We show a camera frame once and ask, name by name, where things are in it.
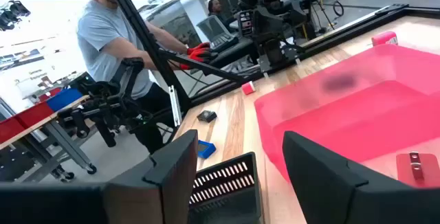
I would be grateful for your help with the grey laptop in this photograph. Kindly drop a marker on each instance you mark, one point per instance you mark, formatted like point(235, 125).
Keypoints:
point(213, 28)

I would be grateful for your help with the small blue digital device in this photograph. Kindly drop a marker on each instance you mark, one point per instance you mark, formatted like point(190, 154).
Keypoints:
point(206, 150)

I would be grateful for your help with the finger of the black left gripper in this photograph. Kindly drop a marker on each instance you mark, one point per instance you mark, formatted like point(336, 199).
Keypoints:
point(267, 59)
point(293, 53)

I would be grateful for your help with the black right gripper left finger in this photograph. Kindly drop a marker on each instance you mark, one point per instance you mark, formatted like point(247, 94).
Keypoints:
point(172, 176)

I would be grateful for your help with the neighbouring station robot arm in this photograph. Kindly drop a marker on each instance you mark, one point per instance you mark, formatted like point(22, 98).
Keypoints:
point(103, 103)

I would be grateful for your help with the person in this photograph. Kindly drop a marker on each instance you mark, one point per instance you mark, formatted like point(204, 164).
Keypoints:
point(103, 38)
point(216, 7)

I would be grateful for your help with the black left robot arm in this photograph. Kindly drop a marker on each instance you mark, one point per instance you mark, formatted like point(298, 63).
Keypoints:
point(302, 14)

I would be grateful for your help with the wooden workbench with grey legs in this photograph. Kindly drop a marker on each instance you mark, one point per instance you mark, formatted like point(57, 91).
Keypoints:
point(65, 141)

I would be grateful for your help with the blue storage bin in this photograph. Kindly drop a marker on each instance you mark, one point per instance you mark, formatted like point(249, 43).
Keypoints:
point(63, 99)

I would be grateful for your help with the red storage bin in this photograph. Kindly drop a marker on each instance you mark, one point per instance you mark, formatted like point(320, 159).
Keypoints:
point(34, 114)
point(8, 129)

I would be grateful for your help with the red plug adapter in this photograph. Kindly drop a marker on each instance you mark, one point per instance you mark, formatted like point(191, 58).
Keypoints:
point(248, 88)
point(405, 172)

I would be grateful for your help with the black slotted plastic basket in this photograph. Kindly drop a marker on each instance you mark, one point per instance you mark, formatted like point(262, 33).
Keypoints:
point(240, 207)

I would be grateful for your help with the red work glove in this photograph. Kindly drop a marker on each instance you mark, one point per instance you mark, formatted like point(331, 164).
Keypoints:
point(202, 57)
point(198, 47)

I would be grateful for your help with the silver frame bracket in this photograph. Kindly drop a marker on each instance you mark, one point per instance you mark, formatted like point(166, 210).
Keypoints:
point(175, 107)

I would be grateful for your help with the small black rectangular device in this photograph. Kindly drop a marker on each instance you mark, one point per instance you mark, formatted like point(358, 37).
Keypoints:
point(207, 116)

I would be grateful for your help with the pink translucent plastic tray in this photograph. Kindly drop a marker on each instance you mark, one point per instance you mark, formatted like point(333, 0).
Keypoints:
point(361, 114)

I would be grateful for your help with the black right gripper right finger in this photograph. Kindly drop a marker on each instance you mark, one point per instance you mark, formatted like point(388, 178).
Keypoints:
point(326, 189)

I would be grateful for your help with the black ceiling spotlight cluster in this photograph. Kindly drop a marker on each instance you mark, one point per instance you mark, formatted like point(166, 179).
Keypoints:
point(15, 11)

